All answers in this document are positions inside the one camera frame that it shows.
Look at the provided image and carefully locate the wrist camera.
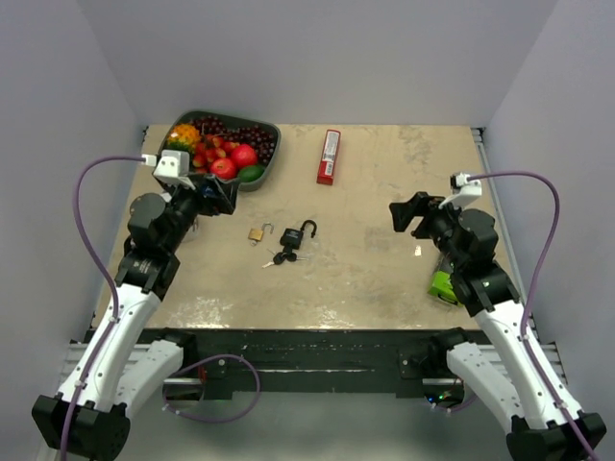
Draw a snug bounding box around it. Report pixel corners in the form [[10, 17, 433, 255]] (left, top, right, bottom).
[[438, 173, 482, 209], [141, 150, 193, 188]]

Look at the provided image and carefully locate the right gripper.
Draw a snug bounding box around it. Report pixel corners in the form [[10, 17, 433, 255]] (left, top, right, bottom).
[[389, 191, 470, 270]]

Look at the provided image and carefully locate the green avocado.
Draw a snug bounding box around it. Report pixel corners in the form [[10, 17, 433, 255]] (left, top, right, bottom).
[[237, 164, 265, 183]]

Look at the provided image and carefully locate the black padlock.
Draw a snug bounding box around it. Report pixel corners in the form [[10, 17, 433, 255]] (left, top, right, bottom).
[[280, 219, 317, 251]]

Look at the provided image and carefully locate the small brass padlock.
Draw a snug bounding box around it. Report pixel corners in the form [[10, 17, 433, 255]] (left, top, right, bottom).
[[248, 222, 275, 246]]

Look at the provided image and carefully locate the white tissue roll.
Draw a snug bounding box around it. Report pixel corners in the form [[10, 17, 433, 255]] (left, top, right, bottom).
[[184, 218, 200, 242]]

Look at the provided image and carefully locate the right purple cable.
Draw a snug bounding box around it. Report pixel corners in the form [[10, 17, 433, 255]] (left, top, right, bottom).
[[468, 170, 602, 461]]

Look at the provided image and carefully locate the red toothpaste box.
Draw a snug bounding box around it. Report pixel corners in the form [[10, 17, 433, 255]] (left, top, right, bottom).
[[316, 130, 341, 185]]

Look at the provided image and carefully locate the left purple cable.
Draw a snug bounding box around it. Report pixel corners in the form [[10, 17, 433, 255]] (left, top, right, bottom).
[[58, 156, 145, 461]]

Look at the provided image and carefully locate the dark grape bunch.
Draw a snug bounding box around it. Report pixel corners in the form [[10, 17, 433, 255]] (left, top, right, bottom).
[[190, 113, 279, 165]]

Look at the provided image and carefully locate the black key bunch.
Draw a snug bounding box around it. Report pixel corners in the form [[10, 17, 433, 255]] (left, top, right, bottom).
[[261, 250, 308, 269]]

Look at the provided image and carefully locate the red apple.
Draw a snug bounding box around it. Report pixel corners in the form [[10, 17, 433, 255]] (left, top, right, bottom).
[[231, 144, 258, 169], [209, 158, 237, 181]]

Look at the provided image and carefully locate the green fruit tray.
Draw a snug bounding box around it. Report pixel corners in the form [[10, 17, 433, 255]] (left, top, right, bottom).
[[160, 109, 282, 192]]

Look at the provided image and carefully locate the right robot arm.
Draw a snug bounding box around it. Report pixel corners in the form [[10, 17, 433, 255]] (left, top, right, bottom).
[[389, 192, 606, 460]]

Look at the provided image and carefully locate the orange pineapple toy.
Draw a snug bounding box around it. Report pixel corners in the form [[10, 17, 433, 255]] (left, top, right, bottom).
[[164, 123, 202, 155]]

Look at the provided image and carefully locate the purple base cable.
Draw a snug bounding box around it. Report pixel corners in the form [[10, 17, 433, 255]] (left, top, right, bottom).
[[161, 353, 263, 425]]

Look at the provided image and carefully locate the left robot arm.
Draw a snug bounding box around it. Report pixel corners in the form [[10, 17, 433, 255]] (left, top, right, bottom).
[[32, 175, 240, 460]]

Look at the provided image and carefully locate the green black box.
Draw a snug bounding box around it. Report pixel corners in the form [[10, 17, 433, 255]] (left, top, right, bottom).
[[428, 256, 459, 306]]

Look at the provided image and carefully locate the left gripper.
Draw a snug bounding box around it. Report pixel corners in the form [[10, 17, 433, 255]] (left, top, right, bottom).
[[162, 173, 239, 253]]

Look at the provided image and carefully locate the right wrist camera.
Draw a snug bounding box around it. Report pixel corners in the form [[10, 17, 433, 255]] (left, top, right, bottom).
[[438, 173, 482, 209]]

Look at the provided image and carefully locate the black base frame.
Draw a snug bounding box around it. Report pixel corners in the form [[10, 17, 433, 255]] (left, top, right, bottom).
[[129, 328, 488, 400]]

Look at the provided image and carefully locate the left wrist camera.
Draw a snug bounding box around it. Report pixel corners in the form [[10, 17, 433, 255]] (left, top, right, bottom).
[[141, 150, 193, 188]]

